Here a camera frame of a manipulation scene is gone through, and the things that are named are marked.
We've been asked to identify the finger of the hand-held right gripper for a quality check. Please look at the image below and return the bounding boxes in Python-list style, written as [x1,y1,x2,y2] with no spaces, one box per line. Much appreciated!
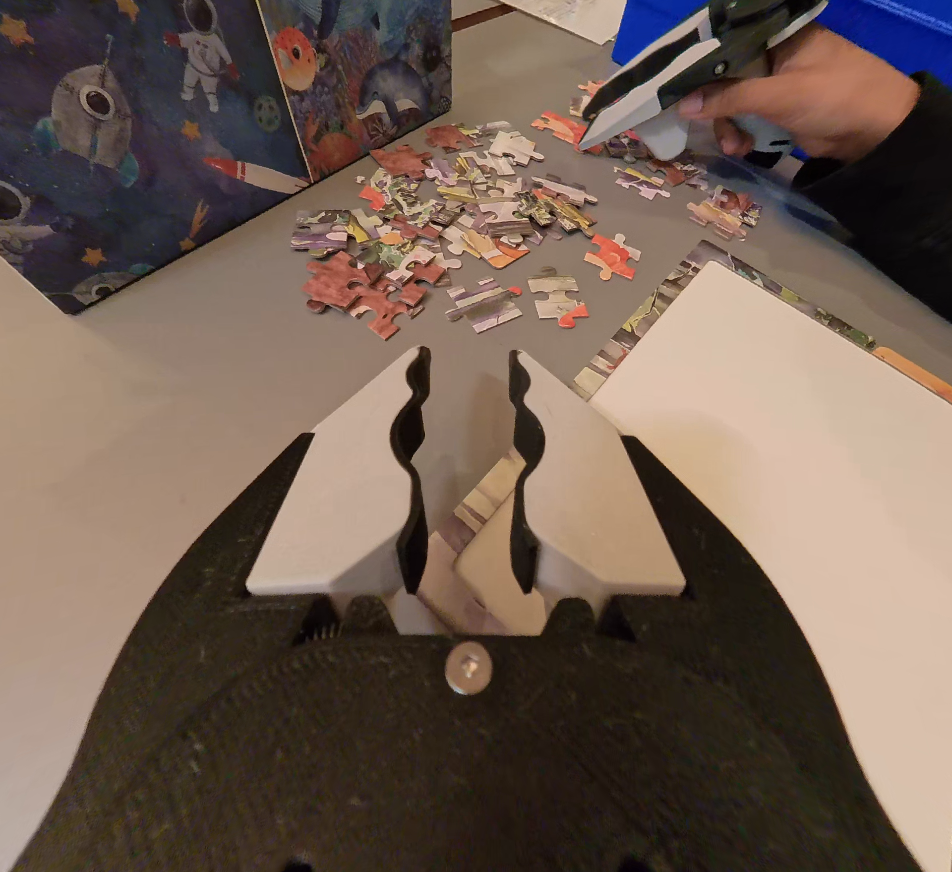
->
[582,10,724,123]
[577,52,727,164]

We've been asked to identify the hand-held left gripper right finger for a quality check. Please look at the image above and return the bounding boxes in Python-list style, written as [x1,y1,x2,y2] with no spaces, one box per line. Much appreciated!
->
[508,350,687,601]

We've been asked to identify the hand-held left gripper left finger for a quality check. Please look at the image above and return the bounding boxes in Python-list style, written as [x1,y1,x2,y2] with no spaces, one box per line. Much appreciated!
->
[245,345,432,607]

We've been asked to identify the jigsaw puzzle frame board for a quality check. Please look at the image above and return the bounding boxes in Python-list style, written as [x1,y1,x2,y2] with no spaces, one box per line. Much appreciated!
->
[415,240,952,872]

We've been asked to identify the pile of jigsaw puzzle pieces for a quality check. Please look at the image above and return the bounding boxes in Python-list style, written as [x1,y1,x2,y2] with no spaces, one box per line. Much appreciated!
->
[289,78,765,342]

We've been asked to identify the person's right forearm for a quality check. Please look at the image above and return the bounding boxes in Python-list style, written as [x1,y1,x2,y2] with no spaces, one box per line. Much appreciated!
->
[790,72,952,324]

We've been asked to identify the person's right hand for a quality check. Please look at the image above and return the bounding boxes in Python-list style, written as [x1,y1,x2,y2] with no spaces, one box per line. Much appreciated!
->
[679,18,925,164]

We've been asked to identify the blue plastic bin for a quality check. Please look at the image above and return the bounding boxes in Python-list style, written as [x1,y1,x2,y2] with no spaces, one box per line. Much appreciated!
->
[611,0,952,86]

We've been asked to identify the illustrated cardboard puzzle box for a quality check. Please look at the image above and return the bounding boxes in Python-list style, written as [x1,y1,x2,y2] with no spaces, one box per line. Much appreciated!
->
[0,0,455,316]

